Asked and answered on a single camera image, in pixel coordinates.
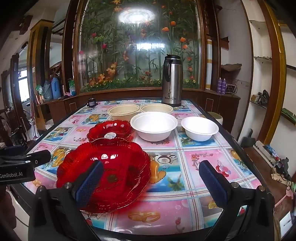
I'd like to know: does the person's left forearm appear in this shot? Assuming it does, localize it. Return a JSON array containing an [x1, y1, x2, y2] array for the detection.
[[0, 184, 16, 234]]

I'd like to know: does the blue green plastic bag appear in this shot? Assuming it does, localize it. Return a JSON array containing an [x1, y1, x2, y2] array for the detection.
[[68, 79, 77, 96]]

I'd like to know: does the large red plastic plate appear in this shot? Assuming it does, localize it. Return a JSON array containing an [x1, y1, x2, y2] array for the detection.
[[56, 138, 152, 214]]

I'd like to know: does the blue thermos flask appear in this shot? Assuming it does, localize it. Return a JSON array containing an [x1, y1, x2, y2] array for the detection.
[[51, 77, 61, 99]]

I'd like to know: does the wire basket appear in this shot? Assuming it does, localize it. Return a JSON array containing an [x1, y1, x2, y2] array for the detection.
[[225, 80, 238, 94]]

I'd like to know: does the black framed dining table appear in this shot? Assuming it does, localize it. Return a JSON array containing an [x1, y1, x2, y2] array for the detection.
[[9, 98, 275, 241]]

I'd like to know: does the brown wooden cabinet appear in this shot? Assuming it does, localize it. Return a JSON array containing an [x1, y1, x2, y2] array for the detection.
[[37, 89, 241, 131]]

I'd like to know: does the grey-blue thermos flask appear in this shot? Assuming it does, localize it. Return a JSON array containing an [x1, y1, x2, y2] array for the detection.
[[43, 80, 53, 100]]

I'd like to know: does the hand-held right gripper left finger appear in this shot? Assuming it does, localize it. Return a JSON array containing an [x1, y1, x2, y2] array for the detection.
[[28, 160, 104, 241]]

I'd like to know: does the large white foam bowl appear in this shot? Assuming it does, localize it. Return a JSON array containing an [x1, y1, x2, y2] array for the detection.
[[130, 112, 178, 142]]

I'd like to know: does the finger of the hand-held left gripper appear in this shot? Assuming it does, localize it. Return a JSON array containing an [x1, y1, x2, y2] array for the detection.
[[24, 149, 51, 166]]

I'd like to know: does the white yellow striped roll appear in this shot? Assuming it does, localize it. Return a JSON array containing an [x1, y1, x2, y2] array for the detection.
[[205, 39, 213, 90]]

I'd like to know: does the stainless steel thermos jug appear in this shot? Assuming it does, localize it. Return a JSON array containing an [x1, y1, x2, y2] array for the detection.
[[161, 54, 183, 107]]

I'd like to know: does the small red plastic plate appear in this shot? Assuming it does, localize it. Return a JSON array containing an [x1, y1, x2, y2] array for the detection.
[[87, 119, 135, 143]]

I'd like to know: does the colourful printed tablecloth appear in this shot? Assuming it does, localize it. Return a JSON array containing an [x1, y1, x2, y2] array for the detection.
[[24, 99, 263, 235]]

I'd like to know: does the pale green waste bin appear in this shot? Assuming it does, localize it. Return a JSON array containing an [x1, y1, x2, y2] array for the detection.
[[207, 112, 223, 126]]

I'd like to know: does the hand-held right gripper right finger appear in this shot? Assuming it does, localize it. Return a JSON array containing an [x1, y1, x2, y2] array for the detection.
[[198, 160, 277, 241]]

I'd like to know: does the white power strip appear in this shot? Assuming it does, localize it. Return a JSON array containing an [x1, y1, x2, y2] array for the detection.
[[253, 141, 278, 166]]

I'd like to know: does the small white foam bowl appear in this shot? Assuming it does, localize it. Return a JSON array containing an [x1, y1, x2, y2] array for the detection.
[[181, 116, 219, 142]]

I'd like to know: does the floral glass partition panel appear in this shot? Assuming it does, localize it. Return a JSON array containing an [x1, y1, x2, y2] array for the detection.
[[73, 0, 205, 93]]

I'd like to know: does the white wall shelf unit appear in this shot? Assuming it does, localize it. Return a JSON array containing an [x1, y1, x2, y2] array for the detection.
[[248, 20, 296, 126]]

